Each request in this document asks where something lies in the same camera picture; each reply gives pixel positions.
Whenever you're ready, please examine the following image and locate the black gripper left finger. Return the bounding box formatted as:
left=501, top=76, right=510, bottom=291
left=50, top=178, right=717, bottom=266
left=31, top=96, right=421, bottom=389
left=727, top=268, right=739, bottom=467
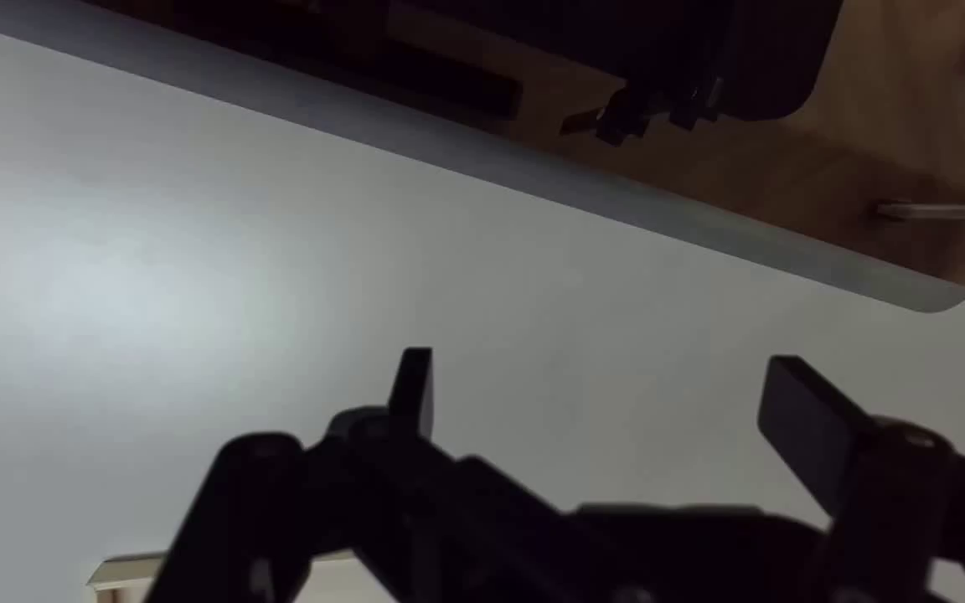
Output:
left=144, top=345, right=620, bottom=603

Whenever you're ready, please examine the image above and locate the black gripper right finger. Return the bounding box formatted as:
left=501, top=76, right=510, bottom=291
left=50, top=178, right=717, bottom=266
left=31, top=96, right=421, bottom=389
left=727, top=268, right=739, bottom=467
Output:
left=757, top=351, right=965, bottom=603

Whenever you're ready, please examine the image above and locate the black rounded equipment housing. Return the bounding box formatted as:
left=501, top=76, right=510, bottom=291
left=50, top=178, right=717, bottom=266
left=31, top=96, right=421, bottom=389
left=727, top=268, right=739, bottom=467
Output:
left=555, top=0, right=848, bottom=149

